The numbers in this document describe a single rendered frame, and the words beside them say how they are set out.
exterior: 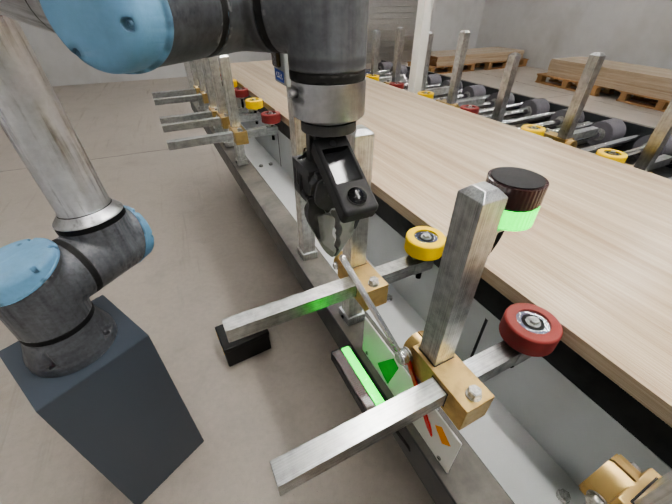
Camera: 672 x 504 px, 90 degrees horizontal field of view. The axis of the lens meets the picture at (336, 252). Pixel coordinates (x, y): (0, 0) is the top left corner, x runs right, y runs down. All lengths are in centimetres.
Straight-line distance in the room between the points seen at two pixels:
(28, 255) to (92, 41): 63
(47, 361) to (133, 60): 79
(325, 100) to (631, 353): 53
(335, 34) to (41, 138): 66
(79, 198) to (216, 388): 95
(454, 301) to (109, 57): 41
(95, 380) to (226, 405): 64
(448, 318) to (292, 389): 113
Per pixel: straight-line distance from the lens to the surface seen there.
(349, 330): 77
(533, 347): 57
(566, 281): 71
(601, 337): 63
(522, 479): 78
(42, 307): 92
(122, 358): 101
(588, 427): 72
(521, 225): 41
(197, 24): 39
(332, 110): 41
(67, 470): 165
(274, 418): 146
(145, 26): 35
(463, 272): 40
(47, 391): 102
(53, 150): 91
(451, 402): 52
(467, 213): 37
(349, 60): 41
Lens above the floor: 130
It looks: 37 degrees down
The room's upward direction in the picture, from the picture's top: straight up
